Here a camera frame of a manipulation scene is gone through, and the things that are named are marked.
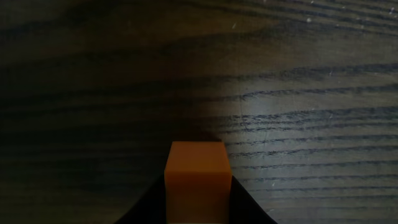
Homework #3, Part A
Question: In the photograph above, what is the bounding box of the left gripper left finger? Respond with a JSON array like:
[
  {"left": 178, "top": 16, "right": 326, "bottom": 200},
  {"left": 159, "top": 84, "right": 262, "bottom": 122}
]
[{"left": 113, "top": 174, "right": 166, "bottom": 224}]

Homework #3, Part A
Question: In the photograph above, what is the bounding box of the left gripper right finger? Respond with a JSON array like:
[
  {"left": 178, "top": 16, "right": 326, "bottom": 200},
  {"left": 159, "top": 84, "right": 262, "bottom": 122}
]
[{"left": 229, "top": 175, "right": 279, "bottom": 224}]

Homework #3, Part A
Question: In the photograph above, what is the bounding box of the orange cube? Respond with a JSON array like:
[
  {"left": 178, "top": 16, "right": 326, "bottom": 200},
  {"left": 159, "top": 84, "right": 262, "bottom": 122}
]
[{"left": 164, "top": 141, "right": 233, "bottom": 224}]

